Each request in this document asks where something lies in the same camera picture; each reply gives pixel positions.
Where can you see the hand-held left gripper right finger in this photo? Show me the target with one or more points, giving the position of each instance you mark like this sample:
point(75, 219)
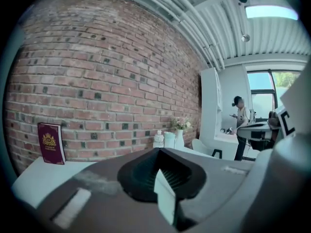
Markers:
point(218, 190)

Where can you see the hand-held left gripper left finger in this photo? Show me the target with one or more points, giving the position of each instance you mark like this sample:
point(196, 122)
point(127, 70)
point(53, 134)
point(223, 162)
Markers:
point(97, 190)

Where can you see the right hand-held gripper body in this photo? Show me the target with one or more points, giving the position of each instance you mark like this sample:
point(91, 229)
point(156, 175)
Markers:
point(286, 122)

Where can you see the window with dark frame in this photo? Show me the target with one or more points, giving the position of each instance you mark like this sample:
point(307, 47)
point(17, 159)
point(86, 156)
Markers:
point(261, 91)

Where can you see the burgundy hardcover book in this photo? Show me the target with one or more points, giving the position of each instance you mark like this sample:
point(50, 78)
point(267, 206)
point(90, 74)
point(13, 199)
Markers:
point(51, 143)

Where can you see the rectangular ceiling light panel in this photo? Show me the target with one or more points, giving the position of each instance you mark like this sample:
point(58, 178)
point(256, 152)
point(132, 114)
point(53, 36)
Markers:
point(271, 12)

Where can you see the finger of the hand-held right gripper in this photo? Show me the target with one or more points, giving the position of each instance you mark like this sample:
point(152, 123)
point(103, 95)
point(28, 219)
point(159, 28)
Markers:
point(255, 127)

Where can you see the white electric kettle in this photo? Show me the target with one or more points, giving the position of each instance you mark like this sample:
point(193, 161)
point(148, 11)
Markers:
point(169, 141)

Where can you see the grey chair with black legs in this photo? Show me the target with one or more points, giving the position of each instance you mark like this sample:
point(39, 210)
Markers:
point(202, 148)

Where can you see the round ceiling spotlight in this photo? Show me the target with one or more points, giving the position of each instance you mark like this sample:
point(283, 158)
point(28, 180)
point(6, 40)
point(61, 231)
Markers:
point(245, 38)

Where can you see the white A4 paper sheet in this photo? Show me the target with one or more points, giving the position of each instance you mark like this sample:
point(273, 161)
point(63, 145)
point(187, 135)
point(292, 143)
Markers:
point(165, 198)

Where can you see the white vase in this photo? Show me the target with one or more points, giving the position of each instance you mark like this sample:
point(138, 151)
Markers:
point(179, 139)

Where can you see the white desk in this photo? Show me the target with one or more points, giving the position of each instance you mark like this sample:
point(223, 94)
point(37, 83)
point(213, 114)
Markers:
point(43, 178)

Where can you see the clear bottle with bear lid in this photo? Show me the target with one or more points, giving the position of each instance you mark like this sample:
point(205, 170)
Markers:
point(159, 139)

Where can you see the pink flower bouquet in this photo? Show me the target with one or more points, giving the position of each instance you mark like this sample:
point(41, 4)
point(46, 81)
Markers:
point(181, 124)

